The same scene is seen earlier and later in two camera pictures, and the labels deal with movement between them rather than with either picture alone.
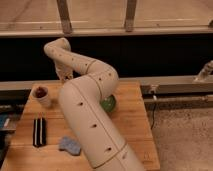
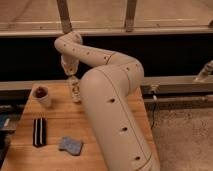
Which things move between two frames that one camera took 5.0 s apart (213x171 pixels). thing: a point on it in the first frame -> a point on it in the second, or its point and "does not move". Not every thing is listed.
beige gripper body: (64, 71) -> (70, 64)
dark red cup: (40, 96) does not move
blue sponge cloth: (70, 145) does not move
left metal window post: (64, 14) does not move
